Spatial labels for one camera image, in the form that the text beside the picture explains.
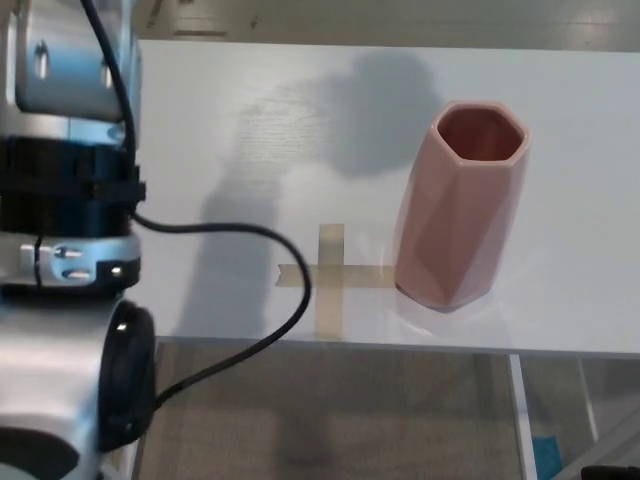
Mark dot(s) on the long beige tape strip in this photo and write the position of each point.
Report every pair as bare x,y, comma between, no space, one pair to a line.
330,310

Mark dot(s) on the pink faceted ceramic vase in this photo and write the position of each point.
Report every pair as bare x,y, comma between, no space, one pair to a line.
460,240

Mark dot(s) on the teal floor tape patch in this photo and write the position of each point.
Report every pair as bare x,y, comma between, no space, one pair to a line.
546,452

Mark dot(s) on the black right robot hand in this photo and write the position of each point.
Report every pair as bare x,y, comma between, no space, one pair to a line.
612,474

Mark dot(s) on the short beige tape strip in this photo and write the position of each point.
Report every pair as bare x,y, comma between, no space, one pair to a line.
365,276

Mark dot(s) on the white table leg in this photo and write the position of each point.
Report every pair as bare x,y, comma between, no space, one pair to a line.
122,465
524,425
589,405

